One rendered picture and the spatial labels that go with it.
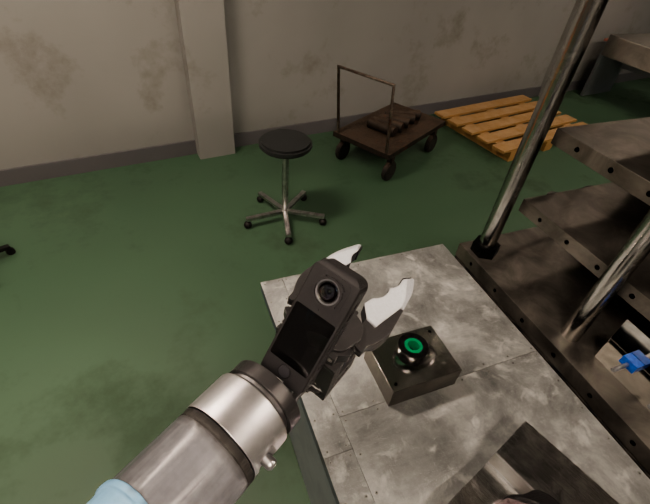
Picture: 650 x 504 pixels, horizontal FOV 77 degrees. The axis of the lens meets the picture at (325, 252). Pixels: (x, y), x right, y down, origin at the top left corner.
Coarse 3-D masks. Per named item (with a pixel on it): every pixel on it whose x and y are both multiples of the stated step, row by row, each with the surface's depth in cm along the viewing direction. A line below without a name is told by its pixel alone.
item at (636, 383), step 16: (640, 320) 110; (624, 336) 112; (640, 336) 108; (608, 352) 118; (624, 352) 113; (640, 352) 109; (608, 368) 118; (624, 368) 114; (624, 384) 115; (640, 384) 110; (640, 400) 111
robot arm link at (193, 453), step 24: (192, 408) 31; (168, 432) 30; (192, 432) 29; (216, 432) 29; (144, 456) 28; (168, 456) 28; (192, 456) 28; (216, 456) 28; (240, 456) 29; (120, 480) 27; (144, 480) 26; (168, 480) 26; (192, 480) 27; (216, 480) 28; (240, 480) 29
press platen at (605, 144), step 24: (624, 120) 129; (648, 120) 130; (576, 144) 116; (600, 144) 114; (624, 144) 115; (648, 144) 116; (600, 168) 111; (624, 168) 105; (648, 168) 105; (648, 192) 101
